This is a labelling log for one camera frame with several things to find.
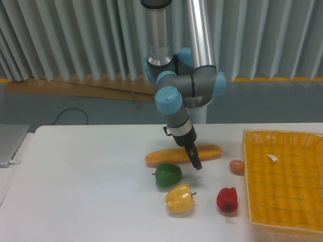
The yellow woven basket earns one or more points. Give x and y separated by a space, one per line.
286 194

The white pleated curtain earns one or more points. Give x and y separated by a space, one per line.
251 39

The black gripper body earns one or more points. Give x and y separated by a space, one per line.
183 136

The silver laptop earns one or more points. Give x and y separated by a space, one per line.
12 136

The long orange baguette bread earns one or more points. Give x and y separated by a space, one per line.
179 155

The white usb plug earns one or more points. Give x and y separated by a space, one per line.
13 162

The yellow bell pepper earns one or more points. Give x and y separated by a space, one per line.
180 199

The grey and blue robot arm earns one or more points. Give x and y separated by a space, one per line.
181 85

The brown egg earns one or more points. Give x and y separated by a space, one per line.
237 167

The green bell pepper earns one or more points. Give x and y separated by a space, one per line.
167 175

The brown cardboard sheet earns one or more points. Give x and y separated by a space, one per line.
137 90

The red bell pepper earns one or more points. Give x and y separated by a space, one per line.
227 200

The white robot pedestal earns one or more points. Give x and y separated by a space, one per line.
197 108

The white label in basket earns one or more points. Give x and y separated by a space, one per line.
272 157

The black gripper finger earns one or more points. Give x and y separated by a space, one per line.
193 156

